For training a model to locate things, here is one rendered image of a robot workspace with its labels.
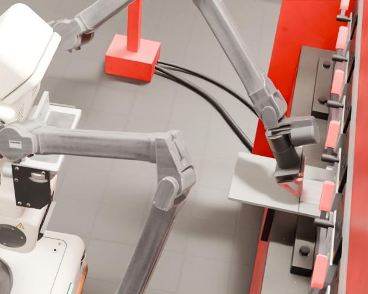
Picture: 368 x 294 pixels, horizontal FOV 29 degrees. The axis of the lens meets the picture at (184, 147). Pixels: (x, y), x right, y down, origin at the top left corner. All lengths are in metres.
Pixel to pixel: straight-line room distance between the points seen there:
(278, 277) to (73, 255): 0.99
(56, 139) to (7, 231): 0.60
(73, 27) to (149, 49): 1.94
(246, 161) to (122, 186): 1.35
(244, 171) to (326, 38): 0.86
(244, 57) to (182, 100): 1.97
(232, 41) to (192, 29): 2.47
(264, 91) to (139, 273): 0.54
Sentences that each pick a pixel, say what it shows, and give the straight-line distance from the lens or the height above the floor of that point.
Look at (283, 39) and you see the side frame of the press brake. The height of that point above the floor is 0.88.
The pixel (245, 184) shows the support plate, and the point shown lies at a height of 1.00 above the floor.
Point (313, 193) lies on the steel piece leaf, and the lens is 1.95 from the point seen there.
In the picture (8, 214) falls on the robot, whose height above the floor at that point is 0.82.
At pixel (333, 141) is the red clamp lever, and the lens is 1.68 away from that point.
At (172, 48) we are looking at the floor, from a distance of 4.08.
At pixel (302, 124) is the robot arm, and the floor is 1.23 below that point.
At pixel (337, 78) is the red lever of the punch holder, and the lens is 1.84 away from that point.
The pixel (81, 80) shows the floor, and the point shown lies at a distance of 3.83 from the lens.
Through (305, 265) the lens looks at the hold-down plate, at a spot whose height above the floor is 0.91.
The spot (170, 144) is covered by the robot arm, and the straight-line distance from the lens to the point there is 1.47.
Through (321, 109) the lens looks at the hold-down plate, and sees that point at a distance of 2.37.
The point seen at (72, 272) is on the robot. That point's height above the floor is 0.26.
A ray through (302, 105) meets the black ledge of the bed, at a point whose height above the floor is 0.87.
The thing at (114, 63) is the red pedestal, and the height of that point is 0.07.
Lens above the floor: 2.38
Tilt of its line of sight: 43 degrees down
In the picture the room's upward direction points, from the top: 6 degrees clockwise
